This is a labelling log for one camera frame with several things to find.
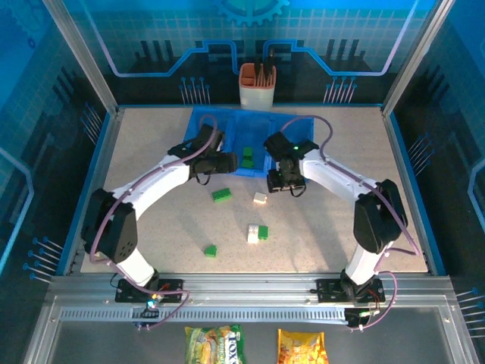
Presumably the long green lego brick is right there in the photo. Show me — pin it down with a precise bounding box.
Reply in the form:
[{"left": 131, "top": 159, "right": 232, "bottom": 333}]
[{"left": 211, "top": 187, "right": 233, "bottom": 204}]

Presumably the blue three-compartment bin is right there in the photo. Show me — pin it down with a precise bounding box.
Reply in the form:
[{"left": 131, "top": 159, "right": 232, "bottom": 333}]
[{"left": 183, "top": 105, "right": 316, "bottom": 178}]

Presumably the orange and white utensil holder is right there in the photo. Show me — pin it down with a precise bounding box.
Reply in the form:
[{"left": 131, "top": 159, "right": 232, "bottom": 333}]
[{"left": 238, "top": 63, "right": 277, "bottom": 111}]

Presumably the green snack bag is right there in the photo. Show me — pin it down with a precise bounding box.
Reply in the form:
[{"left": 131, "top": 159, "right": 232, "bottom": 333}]
[{"left": 184, "top": 324, "right": 246, "bottom": 364}]

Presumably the yellow snack bag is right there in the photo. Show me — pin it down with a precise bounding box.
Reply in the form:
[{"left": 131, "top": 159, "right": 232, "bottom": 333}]
[{"left": 277, "top": 328, "right": 330, "bottom": 364}]

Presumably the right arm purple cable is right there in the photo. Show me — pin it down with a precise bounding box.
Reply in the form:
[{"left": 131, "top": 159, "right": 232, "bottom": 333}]
[{"left": 280, "top": 115, "right": 421, "bottom": 331}]

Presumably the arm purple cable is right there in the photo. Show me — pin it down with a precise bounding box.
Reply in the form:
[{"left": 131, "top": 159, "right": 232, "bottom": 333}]
[
  {"left": 89, "top": 113, "right": 192, "bottom": 331},
  {"left": 280, "top": 115, "right": 421, "bottom": 331}
]

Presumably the aluminium frame rail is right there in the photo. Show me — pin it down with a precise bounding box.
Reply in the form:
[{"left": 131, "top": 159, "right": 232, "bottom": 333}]
[{"left": 45, "top": 273, "right": 455, "bottom": 304}]

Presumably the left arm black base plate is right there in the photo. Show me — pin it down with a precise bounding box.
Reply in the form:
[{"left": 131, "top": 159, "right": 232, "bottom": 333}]
[{"left": 114, "top": 278, "right": 184, "bottom": 304}]

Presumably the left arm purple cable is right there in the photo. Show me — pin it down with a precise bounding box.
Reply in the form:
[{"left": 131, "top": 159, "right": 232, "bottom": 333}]
[{"left": 89, "top": 113, "right": 192, "bottom": 331}]

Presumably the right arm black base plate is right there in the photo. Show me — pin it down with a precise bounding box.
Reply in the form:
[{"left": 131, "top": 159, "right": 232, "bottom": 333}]
[{"left": 316, "top": 278, "right": 386, "bottom": 304}]

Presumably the slotted grey cable duct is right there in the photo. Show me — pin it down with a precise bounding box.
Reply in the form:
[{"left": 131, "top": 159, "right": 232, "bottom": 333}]
[{"left": 59, "top": 307, "right": 348, "bottom": 322}]

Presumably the aluminium frame post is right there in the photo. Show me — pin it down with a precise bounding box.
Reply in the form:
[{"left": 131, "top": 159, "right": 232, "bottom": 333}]
[
  {"left": 380, "top": 0, "right": 458, "bottom": 118},
  {"left": 40, "top": 0, "right": 123, "bottom": 117}
]

